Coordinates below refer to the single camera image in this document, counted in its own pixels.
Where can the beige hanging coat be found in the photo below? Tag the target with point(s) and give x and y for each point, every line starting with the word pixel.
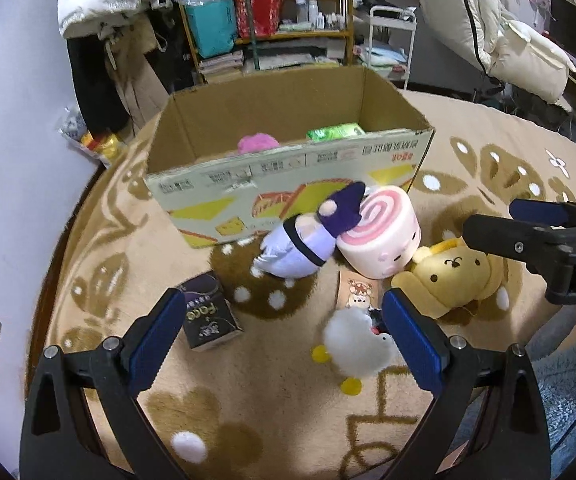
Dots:
pixel 140 80

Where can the pile of books and papers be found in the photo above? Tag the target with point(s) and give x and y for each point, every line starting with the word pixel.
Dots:
pixel 298 55

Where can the thin green pole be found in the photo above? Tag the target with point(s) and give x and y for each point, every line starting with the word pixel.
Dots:
pixel 254 50

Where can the plastic bag of small goods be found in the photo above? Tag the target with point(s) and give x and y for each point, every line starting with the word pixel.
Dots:
pixel 92 140

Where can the teal bag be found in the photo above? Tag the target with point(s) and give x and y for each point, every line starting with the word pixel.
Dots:
pixel 210 25

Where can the white trolley cart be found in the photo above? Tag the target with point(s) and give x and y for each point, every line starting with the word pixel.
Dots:
pixel 374 35

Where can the white recliner chair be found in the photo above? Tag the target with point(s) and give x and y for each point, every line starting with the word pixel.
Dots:
pixel 498 10

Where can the pink swirl roll plush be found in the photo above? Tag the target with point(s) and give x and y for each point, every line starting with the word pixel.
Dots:
pixel 383 240

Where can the printed cardboard box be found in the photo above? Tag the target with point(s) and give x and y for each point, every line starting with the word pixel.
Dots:
pixel 268 170

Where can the white fluffy chick plush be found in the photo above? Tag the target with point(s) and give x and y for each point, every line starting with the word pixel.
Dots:
pixel 358 345

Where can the stack of books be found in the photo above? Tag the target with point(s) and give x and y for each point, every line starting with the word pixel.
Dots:
pixel 220 66

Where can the yellow dog plush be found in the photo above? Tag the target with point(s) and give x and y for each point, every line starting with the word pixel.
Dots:
pixel 448 272

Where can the blue fuzzy cloth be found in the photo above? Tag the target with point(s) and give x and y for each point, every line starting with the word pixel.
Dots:
pixel 563 405

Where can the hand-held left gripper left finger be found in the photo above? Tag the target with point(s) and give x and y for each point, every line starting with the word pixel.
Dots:
pixel 155 345

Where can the row of cosmetic bottles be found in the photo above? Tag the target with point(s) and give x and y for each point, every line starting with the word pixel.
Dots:
pixel 318 15

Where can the small cartoon card pack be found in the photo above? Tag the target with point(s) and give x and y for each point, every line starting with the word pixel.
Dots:
pixel 355 290

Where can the purple and white plush doll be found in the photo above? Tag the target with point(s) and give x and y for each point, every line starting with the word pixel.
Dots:
pixel 293 252

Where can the beige patterned blanket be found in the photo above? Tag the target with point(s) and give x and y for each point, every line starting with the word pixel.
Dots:
pixel 268 410

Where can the pink fluffy plush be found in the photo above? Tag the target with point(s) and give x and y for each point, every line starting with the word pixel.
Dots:
pixel 255 143

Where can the black hanging coat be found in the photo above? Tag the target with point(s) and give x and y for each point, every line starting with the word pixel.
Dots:
pixel 95 85

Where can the wooden bookshelf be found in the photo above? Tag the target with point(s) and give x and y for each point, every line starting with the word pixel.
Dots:
pixel 349 10

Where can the green packet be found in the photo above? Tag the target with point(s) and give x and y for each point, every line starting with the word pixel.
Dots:
pixel 333 132

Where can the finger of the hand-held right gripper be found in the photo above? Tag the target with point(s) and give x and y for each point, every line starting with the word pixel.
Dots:
pixel 538 212
pixel 508 240

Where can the red patterned bag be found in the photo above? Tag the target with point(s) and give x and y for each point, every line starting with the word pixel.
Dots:
pixel 258 10

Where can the small black box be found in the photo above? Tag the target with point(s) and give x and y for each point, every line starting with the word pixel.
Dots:
pixel 207 315

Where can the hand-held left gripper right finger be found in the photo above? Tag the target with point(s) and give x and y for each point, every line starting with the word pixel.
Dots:
pixel 413 345

